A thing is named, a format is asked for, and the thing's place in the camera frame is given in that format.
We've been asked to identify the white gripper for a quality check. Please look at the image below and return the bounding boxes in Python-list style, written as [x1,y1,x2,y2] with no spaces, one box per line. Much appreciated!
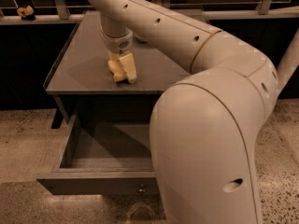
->
[101,26,137,83]

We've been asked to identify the yellow sponge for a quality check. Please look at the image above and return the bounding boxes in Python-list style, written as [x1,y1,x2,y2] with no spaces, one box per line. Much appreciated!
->
[108,60,127,83]

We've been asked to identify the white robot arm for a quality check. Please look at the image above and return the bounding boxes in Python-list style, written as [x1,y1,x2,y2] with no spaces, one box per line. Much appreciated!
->
[88,0,298,224]

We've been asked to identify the open grey top drawer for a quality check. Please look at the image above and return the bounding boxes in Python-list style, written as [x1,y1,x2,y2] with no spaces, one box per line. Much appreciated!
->
[36,115,159,195]

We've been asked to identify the grey wooden cabinet table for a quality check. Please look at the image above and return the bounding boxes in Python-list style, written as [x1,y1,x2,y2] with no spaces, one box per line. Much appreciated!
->
[45,11,189,128]

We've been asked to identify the small yellow black object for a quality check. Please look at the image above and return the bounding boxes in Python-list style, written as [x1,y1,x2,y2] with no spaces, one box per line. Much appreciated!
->
[17,6,36,21]

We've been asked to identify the metal railing frame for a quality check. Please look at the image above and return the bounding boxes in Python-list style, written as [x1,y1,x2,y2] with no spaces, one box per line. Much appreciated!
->
[0,0,299,24]

